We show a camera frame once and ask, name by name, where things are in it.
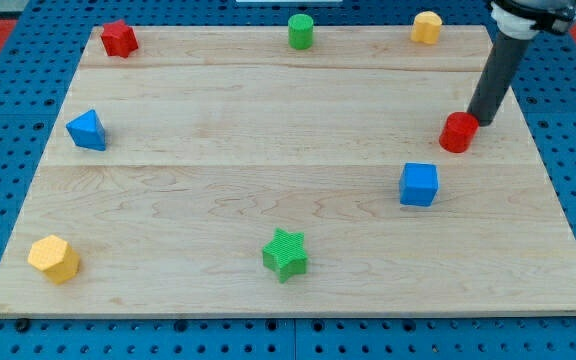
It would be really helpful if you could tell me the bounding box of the yellow heart block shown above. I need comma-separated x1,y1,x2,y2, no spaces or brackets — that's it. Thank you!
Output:
410,11,443,45

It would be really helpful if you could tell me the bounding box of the green star block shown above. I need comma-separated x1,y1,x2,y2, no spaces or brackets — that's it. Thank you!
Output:
262,228,308,283

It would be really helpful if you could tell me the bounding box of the wooden board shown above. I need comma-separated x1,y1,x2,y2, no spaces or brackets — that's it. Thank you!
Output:
0,26,576,319

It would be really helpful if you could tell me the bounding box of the blue cube block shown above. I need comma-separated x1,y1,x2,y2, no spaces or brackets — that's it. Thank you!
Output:
399,163,439,207

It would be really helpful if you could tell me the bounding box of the green cylinder block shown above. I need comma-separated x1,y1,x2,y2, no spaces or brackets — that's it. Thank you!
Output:
288,13,314,50

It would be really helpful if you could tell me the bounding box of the red cylinder block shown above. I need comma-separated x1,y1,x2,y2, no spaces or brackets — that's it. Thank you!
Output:
439,112,479,153

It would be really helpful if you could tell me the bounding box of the blue triangle block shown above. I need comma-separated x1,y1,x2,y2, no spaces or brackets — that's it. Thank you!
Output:
66,109,106,151

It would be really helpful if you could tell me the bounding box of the red star block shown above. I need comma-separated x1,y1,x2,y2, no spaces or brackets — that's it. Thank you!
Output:
101,19,139,58

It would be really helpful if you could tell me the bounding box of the yellow hexagon block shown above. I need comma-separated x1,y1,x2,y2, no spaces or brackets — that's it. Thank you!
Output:
27,235,80,285

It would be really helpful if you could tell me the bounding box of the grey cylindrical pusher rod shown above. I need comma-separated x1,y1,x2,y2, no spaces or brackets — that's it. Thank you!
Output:
467,31,531,127

